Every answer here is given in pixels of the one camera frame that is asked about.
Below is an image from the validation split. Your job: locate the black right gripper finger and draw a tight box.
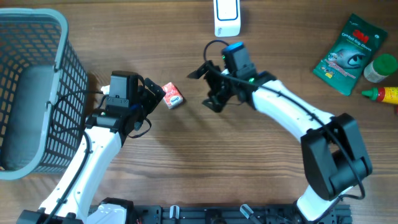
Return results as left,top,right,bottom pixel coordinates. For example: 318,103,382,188
187,60,213,79
202,95,230,113

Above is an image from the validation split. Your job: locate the small orange white box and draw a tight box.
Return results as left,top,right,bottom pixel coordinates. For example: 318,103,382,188
162,82,183,109

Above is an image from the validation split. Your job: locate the green white sachet packet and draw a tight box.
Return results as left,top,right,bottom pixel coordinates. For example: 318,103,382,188
313,14,388,96

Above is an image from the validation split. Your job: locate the red yellow green-capped bottle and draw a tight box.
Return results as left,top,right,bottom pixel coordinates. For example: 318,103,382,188
361,87,398,105

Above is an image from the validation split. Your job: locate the green lidded round jar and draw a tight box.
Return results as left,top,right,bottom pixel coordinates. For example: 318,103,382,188
364,54,397,83

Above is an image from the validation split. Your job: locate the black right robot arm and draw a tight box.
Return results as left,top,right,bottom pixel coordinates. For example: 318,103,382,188
189,42,373,223

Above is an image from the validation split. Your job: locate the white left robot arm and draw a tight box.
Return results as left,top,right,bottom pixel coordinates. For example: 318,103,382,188
17,70,165,223

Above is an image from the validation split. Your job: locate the white barcode scanner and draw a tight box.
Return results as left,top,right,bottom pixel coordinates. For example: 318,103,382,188
213,0,241,37

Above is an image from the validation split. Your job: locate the grey plastic mesh basket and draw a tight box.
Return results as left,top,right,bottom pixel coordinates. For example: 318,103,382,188
1,8,89,180

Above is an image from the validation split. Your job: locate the black mounting rail base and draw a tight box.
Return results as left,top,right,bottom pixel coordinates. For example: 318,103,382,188
88,197,353,224

